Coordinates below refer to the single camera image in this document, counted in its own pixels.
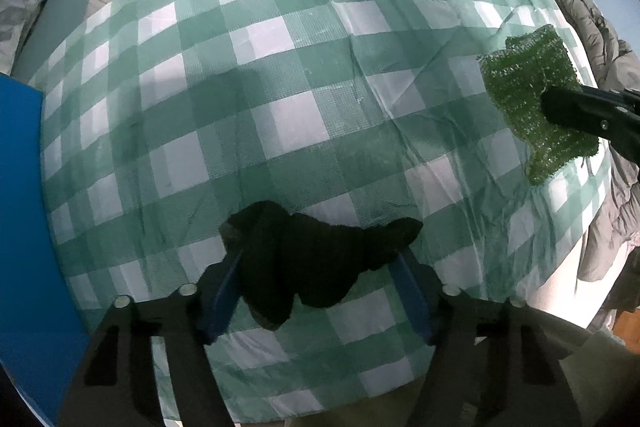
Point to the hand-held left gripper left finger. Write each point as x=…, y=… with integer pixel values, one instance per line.
x=225, y=289

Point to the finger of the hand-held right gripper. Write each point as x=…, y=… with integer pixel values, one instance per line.
x=585, y=112

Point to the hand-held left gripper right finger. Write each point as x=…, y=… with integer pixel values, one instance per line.
x=411, y=294

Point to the green mesh scrubber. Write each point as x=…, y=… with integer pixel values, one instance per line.
x=520, y=77

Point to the black sock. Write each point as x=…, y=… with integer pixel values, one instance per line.
x=310, y=257

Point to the blue cardboard box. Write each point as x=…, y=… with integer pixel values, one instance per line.
x=30, y=207

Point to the grey down jacket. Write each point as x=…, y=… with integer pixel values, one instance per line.
x=610, y=57

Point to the green checked tablecloth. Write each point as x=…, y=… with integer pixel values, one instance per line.
x=300, y=82

